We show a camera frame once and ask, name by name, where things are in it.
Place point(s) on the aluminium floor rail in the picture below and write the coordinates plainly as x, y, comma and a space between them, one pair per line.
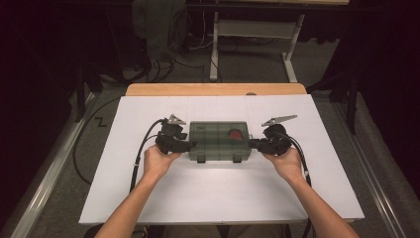
49, 172
373, 172

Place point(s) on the grey plastic compartment box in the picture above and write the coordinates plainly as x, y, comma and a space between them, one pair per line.
214, 145

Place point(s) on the wooden table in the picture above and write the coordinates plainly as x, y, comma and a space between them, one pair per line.
214, 89

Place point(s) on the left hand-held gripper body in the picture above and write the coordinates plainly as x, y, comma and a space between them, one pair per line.
170, 139

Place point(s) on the grey hanging jacket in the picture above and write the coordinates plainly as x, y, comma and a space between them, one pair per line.
160, 26

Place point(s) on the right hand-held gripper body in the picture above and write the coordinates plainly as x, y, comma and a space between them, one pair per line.
275, 142

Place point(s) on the white frame desk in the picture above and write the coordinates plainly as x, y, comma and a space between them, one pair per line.
254, 28

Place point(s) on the black metal stand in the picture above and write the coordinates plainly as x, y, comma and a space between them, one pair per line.
81, 89
351, 99

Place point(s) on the person's left hand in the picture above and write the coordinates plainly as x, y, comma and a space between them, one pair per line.
158, 163

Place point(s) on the person's right hand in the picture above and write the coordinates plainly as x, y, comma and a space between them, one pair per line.
287, 165

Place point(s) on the red round metal cap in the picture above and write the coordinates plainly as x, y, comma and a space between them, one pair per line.
235, 134

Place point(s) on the white table cover board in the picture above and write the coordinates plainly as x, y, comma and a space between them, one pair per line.
218, 195

